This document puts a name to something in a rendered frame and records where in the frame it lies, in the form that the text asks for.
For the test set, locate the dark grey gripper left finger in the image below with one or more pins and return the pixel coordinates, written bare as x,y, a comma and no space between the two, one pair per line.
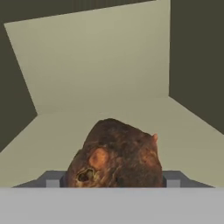
48,179

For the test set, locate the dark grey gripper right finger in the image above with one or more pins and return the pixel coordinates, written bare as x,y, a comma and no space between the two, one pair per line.
178,180

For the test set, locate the brown bread loaf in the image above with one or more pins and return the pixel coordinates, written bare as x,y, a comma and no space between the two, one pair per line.
119,154

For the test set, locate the olive cabinet interior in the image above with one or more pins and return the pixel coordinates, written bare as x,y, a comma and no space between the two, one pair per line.
87,64

